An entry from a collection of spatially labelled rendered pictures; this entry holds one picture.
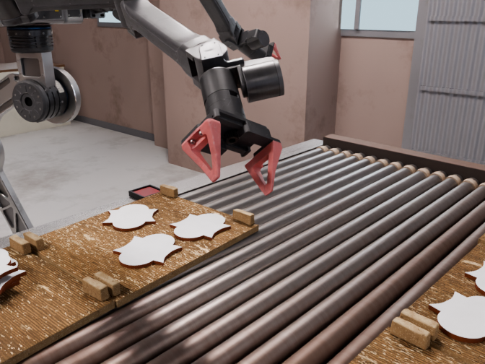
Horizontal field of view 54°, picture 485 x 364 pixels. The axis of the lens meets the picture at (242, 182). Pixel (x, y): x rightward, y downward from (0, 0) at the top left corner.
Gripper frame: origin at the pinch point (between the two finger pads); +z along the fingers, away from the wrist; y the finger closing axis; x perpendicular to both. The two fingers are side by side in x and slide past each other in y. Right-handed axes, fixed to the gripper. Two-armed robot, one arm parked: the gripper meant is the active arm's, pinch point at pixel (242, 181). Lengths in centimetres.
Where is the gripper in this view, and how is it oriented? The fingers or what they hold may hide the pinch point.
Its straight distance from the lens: 65.3
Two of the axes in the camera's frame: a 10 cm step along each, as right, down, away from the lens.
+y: 7.5, 2.0, 6.3
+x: -6.2, 5.2, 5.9
